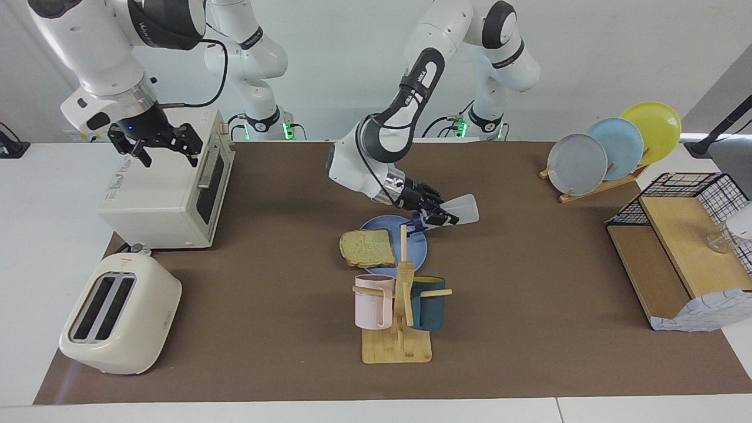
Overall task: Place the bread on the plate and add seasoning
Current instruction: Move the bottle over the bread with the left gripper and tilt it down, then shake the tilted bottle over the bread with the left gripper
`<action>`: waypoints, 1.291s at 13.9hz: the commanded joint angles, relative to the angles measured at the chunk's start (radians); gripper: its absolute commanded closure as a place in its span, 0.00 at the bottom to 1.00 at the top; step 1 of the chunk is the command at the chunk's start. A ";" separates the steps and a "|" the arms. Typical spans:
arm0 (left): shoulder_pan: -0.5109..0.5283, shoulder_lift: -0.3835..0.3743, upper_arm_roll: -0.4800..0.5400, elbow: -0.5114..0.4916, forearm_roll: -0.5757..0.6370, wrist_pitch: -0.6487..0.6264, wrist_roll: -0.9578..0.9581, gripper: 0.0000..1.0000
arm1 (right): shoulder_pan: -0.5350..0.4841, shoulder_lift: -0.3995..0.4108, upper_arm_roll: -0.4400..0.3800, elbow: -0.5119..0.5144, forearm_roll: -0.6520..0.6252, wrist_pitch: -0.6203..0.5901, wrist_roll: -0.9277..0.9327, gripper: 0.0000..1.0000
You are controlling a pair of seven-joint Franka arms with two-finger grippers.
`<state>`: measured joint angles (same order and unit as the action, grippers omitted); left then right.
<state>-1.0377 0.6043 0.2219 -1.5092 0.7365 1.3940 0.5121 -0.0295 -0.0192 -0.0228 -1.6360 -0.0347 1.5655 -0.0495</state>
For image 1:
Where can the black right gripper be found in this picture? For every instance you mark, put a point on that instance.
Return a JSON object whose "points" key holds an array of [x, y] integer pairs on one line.
{"points": [[141, 126]]}

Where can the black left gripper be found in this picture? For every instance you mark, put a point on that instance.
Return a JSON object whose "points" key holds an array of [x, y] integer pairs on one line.
{"points": [[406, 192]]}

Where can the translucent seasoning bottle blue cap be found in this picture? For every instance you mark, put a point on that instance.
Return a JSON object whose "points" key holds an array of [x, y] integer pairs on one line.
{"points": [[461, 208]]}

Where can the toasted bread slice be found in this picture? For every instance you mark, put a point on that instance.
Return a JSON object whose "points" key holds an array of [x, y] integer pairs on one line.
{"points": [[367, 249]]}

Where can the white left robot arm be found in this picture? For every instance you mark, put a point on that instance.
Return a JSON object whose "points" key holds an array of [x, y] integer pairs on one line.
{"points": [[435, 35]]}

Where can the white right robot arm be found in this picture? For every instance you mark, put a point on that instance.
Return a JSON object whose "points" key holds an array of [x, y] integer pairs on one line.
{"points": [[94, 41]]}

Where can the periwinkle blue plate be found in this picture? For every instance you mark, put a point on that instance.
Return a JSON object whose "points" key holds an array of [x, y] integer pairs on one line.
{"points": [[382, 223]]}

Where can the pale grey plate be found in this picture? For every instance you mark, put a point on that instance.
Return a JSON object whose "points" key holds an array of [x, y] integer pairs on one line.
{"points": [[578, 167]]}

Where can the wooden plate rack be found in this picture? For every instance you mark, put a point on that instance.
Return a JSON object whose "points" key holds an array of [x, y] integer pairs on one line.
{"points": [[620, 181]]}

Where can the light blue plate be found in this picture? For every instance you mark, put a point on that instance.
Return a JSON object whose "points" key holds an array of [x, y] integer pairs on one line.
{"points": [[623, 147]]}

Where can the yellow plate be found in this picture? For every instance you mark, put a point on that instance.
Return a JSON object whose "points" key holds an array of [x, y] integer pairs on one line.
{"points": [[658, 126]]}

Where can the white toaster oven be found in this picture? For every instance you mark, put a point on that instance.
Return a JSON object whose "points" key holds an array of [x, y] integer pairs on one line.
{"points": [[158, 200]]}

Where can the white power box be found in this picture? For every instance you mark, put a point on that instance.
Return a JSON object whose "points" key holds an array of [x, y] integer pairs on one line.
{"points": [[82, 137]]}

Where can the dark teal mug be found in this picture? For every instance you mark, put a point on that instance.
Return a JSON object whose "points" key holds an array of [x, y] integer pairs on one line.
{"points": [[432, 311]]}

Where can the pink ribbed mug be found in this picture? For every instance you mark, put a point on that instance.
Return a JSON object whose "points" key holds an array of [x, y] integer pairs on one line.
{"points": [[370, 305]]}

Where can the brown table mat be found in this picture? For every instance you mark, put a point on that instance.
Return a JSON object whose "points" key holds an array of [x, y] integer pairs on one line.
{"points": [[282, 194]]}

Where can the wooden mug rack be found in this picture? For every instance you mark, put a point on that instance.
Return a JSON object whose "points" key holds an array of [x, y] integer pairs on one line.
{"points": [[396, 349]]}

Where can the cream two-slot toaster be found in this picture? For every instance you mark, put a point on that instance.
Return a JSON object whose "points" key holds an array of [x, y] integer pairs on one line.
{"points": [[141, 329]]}

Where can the wooden two-tier shelf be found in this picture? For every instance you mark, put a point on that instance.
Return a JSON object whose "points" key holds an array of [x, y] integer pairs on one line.
{"points": [[675, 235]]}

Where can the clear glass cup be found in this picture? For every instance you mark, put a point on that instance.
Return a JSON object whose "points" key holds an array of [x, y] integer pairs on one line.
{"points": [[719, 242]]}

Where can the white blue-grid cloth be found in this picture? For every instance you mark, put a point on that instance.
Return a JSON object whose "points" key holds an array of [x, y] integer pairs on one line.
{"points": [[705, 311]]}

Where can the black clamp mount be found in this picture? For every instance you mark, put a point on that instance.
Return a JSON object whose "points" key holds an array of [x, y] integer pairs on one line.
{"points": [[12, 147]]}

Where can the black camera stand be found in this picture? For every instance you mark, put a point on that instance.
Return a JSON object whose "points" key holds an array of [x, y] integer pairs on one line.
{"points": [[705, 144]]}

